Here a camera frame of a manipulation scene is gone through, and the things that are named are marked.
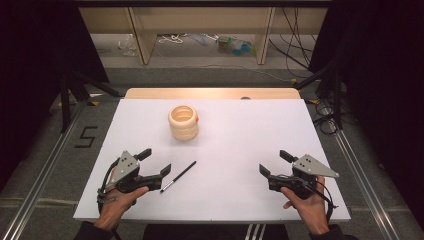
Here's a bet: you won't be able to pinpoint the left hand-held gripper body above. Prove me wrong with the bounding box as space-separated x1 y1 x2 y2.
108 150 152 195

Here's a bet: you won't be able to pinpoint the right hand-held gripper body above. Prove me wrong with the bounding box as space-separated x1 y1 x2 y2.
273 154 341 201

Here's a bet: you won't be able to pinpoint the black pen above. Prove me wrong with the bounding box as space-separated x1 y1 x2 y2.
159 160 198 194

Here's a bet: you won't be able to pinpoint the cream ribbed pen holder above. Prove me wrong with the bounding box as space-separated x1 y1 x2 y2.
167 104 201 142

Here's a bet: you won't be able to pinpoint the person's left hand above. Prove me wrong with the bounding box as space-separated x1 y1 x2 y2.
95 168 150 232

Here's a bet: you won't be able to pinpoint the person's right hand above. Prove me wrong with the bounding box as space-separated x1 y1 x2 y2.
279 175 332 236

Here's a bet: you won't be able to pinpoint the white board sheet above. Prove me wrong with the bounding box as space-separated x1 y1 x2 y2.
72 98 352 224

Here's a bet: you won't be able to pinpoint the black metal stand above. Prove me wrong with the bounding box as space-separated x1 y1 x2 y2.
59 69 122 135
292 62 345 132

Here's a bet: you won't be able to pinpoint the wooden table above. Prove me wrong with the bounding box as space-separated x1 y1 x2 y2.
123 87 302 101

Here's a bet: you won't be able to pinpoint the clear plastic bag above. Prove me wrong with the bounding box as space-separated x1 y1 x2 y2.
116 33 139 57

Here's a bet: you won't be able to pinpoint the black curtain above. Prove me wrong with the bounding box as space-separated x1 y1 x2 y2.
307 0 424 229
0 0 111 193

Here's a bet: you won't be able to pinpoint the colourful plastic bottles pile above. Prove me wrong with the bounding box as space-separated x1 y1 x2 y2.
216 34 257 57

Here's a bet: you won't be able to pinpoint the light wooden shelf unit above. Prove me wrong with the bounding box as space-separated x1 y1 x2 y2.
78 6 330 66

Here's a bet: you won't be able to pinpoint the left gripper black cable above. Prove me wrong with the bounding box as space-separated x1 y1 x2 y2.
96 157 123 240

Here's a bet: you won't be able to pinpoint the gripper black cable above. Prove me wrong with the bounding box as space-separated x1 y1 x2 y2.
311 180 340 225
96 157 123 240

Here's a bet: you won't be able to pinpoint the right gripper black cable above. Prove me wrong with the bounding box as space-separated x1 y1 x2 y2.
311 180 340 225

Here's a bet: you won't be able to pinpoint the coiled black floor cables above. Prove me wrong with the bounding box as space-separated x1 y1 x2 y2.
312 99 339 136

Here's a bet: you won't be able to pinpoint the aluminium floor rail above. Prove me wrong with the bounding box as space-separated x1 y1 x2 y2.
1 99 87 240
334 129 402 240

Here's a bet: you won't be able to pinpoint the white rope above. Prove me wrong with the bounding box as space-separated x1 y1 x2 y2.
157 32 188 45

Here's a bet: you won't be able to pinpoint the hanging black cables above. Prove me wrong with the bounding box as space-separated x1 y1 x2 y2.
268 7 318 72

